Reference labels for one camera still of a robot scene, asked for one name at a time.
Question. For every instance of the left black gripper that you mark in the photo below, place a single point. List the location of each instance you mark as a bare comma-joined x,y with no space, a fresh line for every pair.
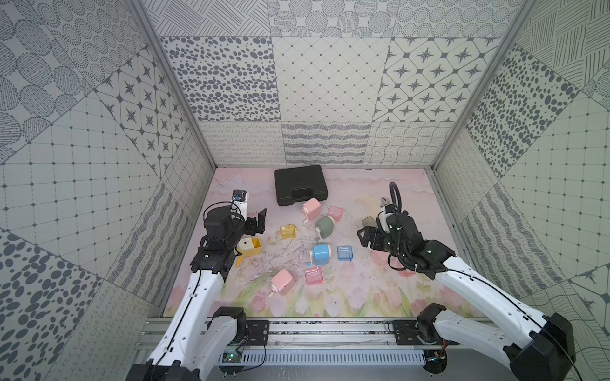
256,222

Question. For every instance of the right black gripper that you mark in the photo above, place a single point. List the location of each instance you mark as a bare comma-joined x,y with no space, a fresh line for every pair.
368,231

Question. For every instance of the yellow pencil sharpener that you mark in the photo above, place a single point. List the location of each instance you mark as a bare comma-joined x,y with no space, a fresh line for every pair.
248,247

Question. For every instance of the yellow transparent tray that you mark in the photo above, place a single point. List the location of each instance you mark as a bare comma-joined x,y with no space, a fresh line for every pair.
288,232

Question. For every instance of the pink pencil sharpener front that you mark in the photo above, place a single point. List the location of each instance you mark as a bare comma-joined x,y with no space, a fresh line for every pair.
281,283

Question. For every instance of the pink pencil sharpener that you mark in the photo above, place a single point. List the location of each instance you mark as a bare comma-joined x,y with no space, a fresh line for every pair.
281,283
311,210

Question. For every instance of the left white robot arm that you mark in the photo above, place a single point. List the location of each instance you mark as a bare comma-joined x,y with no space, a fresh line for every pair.
196,338

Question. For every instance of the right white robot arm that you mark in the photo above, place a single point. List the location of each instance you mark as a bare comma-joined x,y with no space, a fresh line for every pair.
531,344

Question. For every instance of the grey transparent tray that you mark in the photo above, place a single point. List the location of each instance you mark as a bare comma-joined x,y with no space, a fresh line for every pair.
369,221

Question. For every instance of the blue transparent tray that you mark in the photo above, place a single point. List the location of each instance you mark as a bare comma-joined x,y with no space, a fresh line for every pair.
345,253

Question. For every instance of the pink transparent tray back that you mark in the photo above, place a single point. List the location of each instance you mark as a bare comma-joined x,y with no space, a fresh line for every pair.
336,213

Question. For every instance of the green pencil sharpener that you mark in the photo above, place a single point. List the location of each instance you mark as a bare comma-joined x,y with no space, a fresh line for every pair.
324,227

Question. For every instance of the pink pencil sharpener back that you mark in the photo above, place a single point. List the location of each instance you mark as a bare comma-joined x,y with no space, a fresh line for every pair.
311,210

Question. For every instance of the blue pencil sharpener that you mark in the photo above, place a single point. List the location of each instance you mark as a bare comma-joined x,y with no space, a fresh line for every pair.
320,255

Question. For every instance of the black plastic tool case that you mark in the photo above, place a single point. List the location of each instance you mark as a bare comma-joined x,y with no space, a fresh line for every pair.
298,185

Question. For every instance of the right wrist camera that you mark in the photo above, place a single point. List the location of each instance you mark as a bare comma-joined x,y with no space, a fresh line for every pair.
389,215

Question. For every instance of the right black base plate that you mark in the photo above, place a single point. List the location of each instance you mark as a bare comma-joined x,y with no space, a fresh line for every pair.
411,332

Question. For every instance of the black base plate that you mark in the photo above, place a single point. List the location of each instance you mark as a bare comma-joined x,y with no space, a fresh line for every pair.
257,332
411,332

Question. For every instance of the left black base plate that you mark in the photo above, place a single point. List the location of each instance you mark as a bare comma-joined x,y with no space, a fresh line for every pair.
257,332

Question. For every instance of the aluminium mounting rail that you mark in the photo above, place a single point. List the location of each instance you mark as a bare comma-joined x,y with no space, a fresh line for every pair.
331,342

